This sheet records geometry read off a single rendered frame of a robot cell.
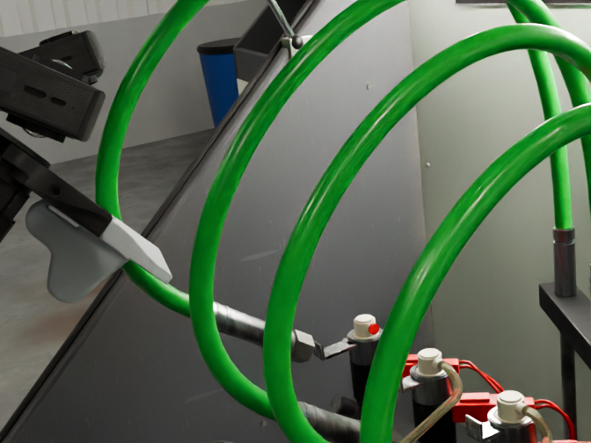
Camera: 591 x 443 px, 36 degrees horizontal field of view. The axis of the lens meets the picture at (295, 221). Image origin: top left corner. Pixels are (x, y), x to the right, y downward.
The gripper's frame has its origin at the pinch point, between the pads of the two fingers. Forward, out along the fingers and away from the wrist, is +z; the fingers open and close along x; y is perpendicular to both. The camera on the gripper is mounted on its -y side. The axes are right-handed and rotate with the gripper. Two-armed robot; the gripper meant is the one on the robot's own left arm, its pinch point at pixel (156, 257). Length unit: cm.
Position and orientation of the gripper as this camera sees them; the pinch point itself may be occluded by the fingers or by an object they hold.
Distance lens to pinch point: 59.5
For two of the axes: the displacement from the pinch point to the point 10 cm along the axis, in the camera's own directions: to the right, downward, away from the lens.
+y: -5.7, 8.1, -1.2
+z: 7.8, 5.8, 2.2
